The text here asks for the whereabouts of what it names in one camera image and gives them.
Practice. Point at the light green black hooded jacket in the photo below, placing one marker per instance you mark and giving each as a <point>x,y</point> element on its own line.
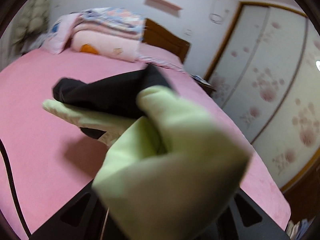
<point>170,169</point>

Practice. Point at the dark wooden nightstand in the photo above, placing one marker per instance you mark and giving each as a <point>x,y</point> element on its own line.
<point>208,88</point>

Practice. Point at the flat pink pillow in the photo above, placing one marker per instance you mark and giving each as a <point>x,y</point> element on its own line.
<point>159,57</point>

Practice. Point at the dark wooden headboard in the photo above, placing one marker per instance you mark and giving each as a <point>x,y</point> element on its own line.
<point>158,36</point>

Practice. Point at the folded floral pink quilt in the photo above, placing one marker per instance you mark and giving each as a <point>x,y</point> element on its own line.
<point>111,32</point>

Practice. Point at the floral sliding wardrobe door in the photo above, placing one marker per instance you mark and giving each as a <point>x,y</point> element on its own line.
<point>266,79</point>

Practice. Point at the pink bed sheet mattress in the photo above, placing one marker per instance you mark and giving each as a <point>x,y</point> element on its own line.
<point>52,160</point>

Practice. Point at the pink embroidered pillow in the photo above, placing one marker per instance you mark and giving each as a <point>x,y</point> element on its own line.
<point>59,34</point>

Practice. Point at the beige puffer jacket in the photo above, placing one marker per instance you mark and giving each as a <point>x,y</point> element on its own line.
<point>30,26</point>

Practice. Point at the wooden wall shelf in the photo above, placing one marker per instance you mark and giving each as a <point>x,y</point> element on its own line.
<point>165,6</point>

